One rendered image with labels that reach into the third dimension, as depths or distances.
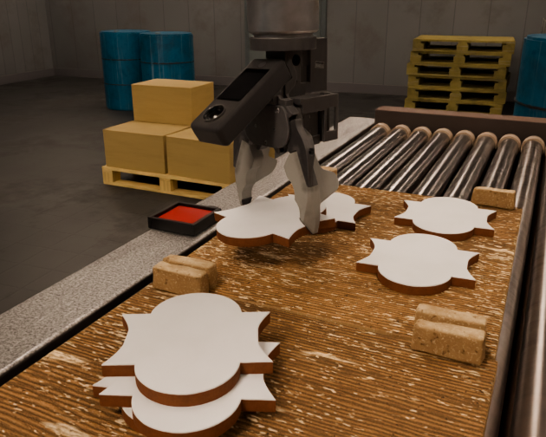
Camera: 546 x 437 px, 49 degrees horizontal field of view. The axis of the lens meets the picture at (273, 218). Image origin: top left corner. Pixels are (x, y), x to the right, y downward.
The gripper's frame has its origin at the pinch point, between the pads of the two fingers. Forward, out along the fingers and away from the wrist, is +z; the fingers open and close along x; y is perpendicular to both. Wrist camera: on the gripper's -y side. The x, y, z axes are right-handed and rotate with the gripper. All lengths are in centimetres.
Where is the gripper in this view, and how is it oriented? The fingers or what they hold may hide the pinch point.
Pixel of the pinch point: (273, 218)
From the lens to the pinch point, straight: 68.7
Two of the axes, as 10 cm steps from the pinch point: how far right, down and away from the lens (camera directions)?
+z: 0.2, 9.4, 3.3
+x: -6.9, -2.3, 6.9
